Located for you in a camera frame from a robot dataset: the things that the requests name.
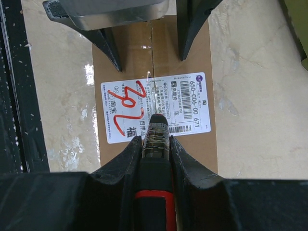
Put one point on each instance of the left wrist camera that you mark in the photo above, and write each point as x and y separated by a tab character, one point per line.
97	14

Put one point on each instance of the brown cardboard express box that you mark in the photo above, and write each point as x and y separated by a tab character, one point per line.
154	80

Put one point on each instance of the olive green plastic bin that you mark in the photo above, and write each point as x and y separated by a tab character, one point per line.
296	14

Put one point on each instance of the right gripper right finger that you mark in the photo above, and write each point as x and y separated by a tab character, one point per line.
209	202

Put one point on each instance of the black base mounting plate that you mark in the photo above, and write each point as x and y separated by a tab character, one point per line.
22	144

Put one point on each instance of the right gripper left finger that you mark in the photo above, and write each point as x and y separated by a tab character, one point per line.
72	201

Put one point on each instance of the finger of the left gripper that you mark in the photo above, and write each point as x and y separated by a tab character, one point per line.
191	15
103	39

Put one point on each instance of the red black utility knife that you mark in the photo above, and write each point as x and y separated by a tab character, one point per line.
154	205

